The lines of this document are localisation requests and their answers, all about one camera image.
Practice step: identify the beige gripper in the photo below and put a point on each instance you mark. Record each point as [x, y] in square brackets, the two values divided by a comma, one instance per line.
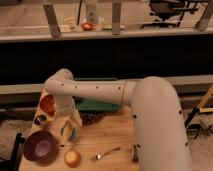
[68, 118]

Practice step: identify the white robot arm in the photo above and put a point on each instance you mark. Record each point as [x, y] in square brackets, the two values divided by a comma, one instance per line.
[160, 133]

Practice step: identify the small dark cup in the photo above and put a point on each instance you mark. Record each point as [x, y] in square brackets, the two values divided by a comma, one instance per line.
[40, 119]

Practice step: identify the orange-red plastic cup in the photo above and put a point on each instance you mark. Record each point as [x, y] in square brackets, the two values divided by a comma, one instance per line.
[46, 104]

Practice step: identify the dark grapes bunch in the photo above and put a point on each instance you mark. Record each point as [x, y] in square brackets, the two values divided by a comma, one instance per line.
[91, 118]

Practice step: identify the yellow round fruit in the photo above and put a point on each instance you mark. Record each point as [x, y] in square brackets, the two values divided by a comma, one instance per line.
[72, 158]

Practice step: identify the green tray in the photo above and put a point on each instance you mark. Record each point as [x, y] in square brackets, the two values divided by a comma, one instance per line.
[88, 105]

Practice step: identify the purple bowl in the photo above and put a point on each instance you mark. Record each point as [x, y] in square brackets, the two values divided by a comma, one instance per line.
[39, 146]

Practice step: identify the metal spoon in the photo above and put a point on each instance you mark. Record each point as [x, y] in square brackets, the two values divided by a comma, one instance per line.
[100, 156]

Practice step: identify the red apple on floor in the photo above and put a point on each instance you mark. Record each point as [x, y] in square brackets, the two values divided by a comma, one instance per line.
[87, 26]

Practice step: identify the wooden tripod leg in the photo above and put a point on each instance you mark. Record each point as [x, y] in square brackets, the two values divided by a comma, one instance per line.
[200, 107]

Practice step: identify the black office chair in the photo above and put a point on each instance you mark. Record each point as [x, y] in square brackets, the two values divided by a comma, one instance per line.
[170, 13]

